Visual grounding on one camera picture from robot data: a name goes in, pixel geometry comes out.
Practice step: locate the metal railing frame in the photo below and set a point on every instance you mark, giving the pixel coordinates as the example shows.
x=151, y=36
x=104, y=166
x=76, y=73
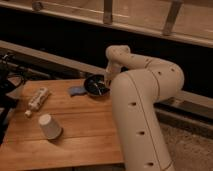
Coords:
x=188, y=21

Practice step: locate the white paper cup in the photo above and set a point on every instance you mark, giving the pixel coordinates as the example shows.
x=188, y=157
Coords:
x=49, y=126

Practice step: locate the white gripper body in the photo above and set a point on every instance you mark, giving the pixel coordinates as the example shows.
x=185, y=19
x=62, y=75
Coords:
x=112, y=70

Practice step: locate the black equipment at left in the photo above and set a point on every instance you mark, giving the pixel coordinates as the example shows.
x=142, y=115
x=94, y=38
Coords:
x=10, y=81

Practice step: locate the blue sponge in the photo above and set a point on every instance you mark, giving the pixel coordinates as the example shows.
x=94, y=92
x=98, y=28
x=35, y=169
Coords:
x=74, y=91

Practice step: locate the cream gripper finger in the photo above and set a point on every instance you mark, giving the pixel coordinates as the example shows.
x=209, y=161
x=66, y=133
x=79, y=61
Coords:
x=107, y=83

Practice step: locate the black ceramic bowl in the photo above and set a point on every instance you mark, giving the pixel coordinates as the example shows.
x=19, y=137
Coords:
x=90, y=89

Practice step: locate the utensil inside bowl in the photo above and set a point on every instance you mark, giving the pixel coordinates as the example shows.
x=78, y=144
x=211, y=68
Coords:
x=100, y=88

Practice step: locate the white plastic bottle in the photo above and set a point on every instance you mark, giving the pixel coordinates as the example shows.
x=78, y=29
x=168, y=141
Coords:
x=37, y=101

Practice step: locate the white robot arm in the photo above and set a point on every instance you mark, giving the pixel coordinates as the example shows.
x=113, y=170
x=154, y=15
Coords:
x=136, y=83

